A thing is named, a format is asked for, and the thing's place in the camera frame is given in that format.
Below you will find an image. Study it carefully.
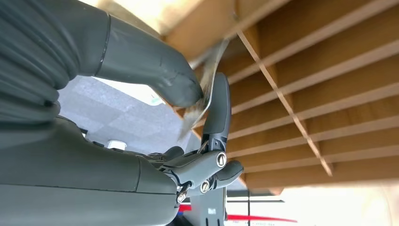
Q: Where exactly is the grey kiosk stand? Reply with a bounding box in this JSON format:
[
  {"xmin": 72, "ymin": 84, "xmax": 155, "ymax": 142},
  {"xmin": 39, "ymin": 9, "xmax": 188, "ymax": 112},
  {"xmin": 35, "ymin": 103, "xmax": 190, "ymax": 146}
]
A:
[{"xmin": 186, "ymin": 187, "xmax": 227, "ymax": 226}]

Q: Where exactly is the red barrier belt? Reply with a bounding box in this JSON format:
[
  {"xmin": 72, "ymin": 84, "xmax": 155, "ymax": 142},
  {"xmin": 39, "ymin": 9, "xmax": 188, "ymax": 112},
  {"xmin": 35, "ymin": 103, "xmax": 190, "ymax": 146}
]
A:
[{"xmin": 177, "ymin": 204, "xmax": 298, "ymax": 224}]

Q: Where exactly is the brown wooden card organizer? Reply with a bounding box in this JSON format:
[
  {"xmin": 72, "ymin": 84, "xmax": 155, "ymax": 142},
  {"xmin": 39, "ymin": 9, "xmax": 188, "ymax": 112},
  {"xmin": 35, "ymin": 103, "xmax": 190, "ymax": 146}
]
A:
[{"xmin": 162, "ymin": 0, "xmax": 399, "ymax": 196}]

